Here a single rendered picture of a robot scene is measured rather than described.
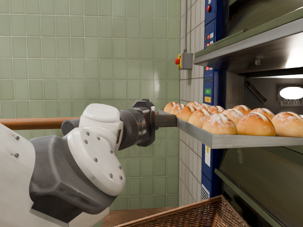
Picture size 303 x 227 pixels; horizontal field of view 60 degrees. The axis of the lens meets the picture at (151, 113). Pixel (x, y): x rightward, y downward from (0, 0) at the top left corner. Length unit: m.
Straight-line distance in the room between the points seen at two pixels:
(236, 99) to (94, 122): 0.83
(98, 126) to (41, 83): 1.63
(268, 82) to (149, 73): 1.00
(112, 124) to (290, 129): 0.35
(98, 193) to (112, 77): 1.76
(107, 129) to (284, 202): 0.56
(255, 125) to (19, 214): 0.46
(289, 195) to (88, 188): 0.66
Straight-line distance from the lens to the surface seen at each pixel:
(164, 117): 0.72
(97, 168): 0.23
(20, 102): 2.10
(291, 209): 0.81
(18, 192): 0.20
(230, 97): 1.16
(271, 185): 0.88
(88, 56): 1.99
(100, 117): 0.44
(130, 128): 0.55
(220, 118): 0.53
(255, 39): 0.64
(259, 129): 0.55
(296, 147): 0.76
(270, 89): 1.24
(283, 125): 0.60
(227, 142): 0.50
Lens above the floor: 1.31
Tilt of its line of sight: 6 degrees down
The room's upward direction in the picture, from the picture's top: straight up
